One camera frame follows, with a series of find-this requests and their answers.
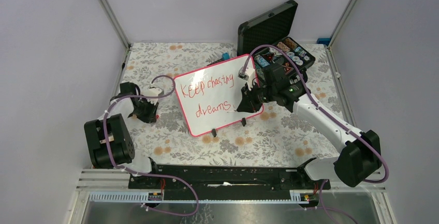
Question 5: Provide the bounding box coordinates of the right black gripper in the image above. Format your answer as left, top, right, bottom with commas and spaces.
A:
237, 81, 277, 113

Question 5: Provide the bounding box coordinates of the purple cable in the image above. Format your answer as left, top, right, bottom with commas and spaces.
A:
102, 75, 200, 217
239, 44, 390, 223

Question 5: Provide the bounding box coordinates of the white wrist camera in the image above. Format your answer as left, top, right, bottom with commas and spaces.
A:
143, 86, 165, 106
238, 67, 257, 91

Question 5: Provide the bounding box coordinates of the blue building brick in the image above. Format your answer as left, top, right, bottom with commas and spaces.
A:
221, 53, 230, 61

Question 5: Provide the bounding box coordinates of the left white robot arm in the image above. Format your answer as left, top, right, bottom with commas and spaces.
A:
84, 82, 164, 169

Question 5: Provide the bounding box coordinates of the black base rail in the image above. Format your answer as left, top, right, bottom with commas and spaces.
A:
128, 165, 331, 201

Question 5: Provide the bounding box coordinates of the black whiteboard stand clip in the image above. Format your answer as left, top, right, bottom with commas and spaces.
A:
241, 118, 247, 127

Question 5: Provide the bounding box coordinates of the open black chip case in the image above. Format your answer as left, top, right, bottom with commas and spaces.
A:
237, 0, 315, 81

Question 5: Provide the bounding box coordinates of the pink framed whiteboard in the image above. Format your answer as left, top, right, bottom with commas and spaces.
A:
174, 54, 264, 137

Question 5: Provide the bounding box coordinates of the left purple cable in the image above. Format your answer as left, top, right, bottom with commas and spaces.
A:
102, 75, 200, 217

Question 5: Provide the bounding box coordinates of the blue object behind frame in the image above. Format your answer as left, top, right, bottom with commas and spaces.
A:
316, 38, 331, 46

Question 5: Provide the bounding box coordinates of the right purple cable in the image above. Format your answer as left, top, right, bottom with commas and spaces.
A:
239, 44, 390, 223

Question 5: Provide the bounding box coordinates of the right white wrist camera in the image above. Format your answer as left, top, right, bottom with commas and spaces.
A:
238, 67, 257, 91

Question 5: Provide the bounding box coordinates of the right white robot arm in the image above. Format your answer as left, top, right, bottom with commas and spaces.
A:
236, 64, 384, 189

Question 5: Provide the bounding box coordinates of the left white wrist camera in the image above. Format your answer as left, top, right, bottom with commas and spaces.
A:
143, 86, 165, 106

